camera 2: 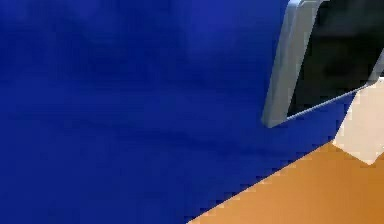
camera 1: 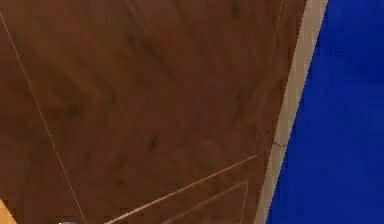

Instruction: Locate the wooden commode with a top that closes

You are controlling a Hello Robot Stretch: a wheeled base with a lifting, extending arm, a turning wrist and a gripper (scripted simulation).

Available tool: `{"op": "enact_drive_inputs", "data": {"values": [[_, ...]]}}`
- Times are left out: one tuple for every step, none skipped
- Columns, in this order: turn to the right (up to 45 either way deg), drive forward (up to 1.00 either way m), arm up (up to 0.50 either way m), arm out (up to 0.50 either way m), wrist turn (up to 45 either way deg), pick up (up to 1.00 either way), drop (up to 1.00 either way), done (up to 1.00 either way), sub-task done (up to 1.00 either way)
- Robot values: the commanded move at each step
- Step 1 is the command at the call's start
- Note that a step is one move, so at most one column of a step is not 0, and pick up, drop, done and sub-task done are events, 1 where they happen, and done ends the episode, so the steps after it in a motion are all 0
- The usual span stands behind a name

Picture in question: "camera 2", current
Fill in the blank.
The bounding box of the grey framed dark window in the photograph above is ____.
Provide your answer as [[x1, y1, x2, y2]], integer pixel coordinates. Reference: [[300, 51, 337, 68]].
[[261, 0, 384, 129]]

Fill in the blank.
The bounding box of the white block cupboard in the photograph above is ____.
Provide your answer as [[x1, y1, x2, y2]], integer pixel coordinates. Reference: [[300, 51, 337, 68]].
[[332, 77, 384, 166]]

